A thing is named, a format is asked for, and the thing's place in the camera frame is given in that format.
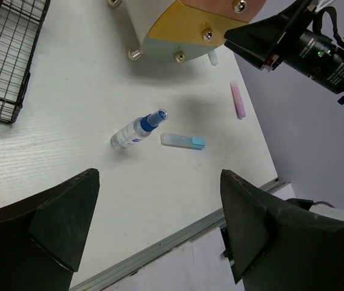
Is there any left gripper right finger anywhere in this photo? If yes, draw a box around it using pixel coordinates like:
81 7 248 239
220 170 344 290

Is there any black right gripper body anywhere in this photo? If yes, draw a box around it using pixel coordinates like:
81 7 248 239
277 1 344 105

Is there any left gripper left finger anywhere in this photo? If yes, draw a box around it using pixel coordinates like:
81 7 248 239
0 169 99 290

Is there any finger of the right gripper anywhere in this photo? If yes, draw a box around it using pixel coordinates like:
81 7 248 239
224 1 305 70

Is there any yellow drawer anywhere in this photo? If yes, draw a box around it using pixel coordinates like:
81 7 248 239
148 1 247 47

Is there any pale green bottom drawer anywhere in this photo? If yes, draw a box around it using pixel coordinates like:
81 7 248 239
141 36 217 62

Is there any small blue spray bottle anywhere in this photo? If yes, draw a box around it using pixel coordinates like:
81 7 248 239
110 109 168 150

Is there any pink highlighter pen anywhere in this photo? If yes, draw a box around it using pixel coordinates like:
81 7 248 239
230 81 246 119

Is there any cream drawer cabinet shell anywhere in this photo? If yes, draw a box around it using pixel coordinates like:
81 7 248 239
107 0 174 61

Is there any blue clear highlighter pen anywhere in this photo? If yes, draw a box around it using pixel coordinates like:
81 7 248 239
160 133 206 150

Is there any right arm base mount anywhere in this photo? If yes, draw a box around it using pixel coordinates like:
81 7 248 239
220 226 234 262

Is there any black wire mesh file rack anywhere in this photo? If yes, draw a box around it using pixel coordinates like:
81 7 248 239
0 1 50 125

